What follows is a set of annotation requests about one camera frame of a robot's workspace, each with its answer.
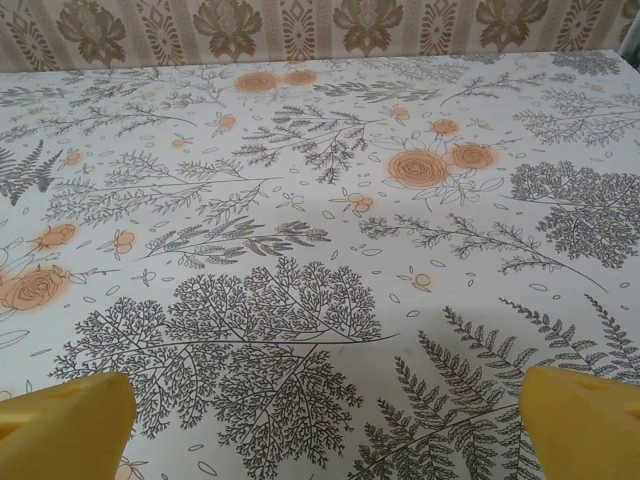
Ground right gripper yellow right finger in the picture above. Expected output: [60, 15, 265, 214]
[519, 366, 640, 480]

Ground floral patterned table cover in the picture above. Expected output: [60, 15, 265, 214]
[0, 49, 640, 480]

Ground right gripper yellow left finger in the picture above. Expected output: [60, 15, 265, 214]
[0, 373, 136, 480]

